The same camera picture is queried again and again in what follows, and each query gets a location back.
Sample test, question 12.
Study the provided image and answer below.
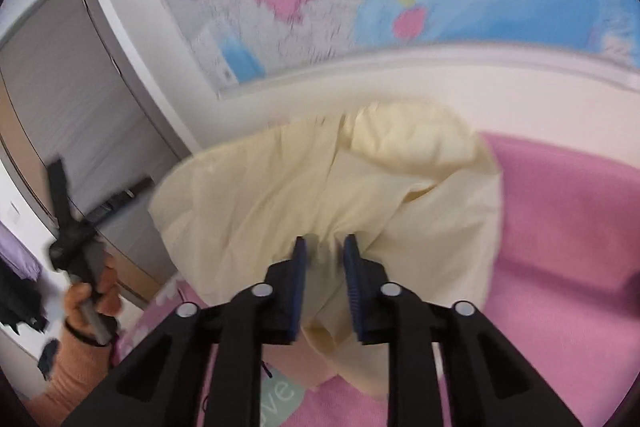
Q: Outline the pink blanket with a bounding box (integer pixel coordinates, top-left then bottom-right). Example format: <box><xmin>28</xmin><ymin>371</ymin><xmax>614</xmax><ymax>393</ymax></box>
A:
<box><xmin>115</xmin><ymin>132</ymin><xmax>640</xmax><ymax>427</ymax></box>

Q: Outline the person's left hand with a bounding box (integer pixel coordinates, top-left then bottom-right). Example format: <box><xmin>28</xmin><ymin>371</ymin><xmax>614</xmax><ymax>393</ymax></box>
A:
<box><xmin>64</xmin><ymin>257</ymin><xmax>124</xmax><ymax>346</ymax></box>

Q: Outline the person's left forearm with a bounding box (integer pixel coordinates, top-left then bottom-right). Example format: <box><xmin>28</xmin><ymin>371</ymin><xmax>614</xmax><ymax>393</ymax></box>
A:
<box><xmin>27</xmin><ymin>332</ymin><xmax>118</xmax><ymax>427</ymax></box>

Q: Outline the large cream cloth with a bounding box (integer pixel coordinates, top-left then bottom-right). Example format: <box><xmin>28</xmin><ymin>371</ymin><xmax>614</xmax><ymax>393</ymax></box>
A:
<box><xmin>149</xmin><ymin>102</ymin><xmax>503</xmax><ymax>400</ymax></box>

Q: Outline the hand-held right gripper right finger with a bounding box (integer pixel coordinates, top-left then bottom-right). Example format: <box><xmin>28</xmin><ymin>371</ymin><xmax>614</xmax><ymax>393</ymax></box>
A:
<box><xmin>342</xmin><ymin>234</ymin><xmax>583</xmax><ymax>427</ymax></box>

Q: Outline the purple clothing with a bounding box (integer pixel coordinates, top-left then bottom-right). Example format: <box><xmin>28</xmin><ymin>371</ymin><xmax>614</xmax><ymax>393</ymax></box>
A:
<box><xmin>0</xmin><ymin>227</ymin><xmax>42</xmax><ymax>281</ymax></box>

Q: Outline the grey door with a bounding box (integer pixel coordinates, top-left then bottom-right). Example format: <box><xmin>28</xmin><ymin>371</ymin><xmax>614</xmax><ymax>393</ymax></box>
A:
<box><xmin>0</xmin><ymin>0</ymin><xmax>197</xmax><ymax>308</ymax></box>

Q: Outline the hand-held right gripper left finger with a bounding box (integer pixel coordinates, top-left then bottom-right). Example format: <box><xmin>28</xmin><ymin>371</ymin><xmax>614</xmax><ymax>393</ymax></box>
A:
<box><xmin>60</xmin><ymin>236</ymin><xmax>307</xmax><ymax>427</ymax></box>

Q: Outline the black clothing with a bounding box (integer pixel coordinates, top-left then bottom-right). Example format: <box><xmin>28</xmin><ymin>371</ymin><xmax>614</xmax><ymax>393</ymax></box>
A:
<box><xmin>0</xmin><ymin>262</ymin><xmax>49</xmax><ymax>334</ymax></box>

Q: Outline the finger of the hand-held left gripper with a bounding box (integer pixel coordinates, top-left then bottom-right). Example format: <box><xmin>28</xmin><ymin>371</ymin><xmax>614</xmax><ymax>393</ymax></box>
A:
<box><xmin>84</xmin><ymin>199</ymin><xmax>136</xmax><ymax>228</ymax></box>
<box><xmin>101</xmin><ymin>177</ymin><xmax>154</xmax><ymax>210</ymax></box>

